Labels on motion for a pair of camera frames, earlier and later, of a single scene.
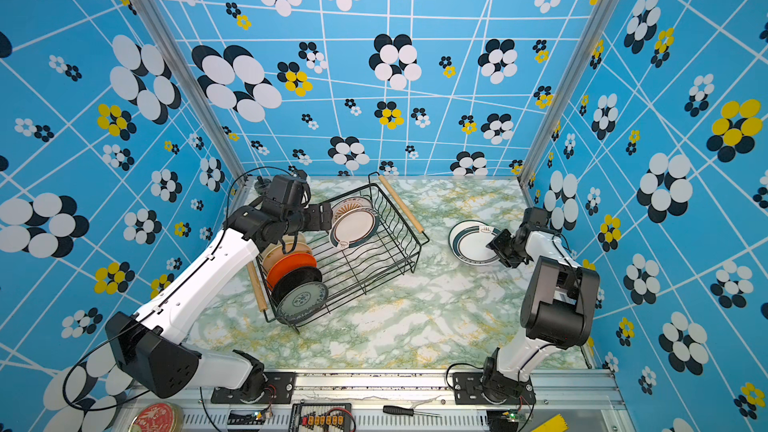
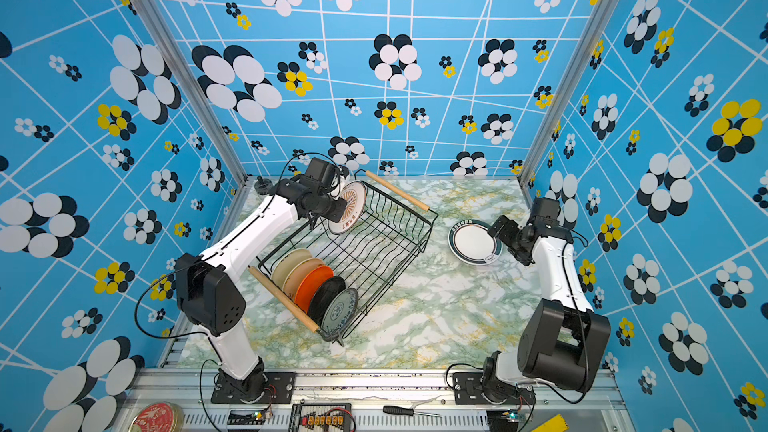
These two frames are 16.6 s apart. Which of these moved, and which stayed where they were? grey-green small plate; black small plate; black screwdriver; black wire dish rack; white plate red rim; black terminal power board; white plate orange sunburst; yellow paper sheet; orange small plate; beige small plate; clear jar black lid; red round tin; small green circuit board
Moved: white plate orange sunburst; black small plate; white plate red rim; grey-green small plate; beige small plate; black wire dish rack; orange small plate
Stayed: red round tin; small green circuit board; black screwdriver; yellow paper sheet; black terminal power board; clear jar black lid
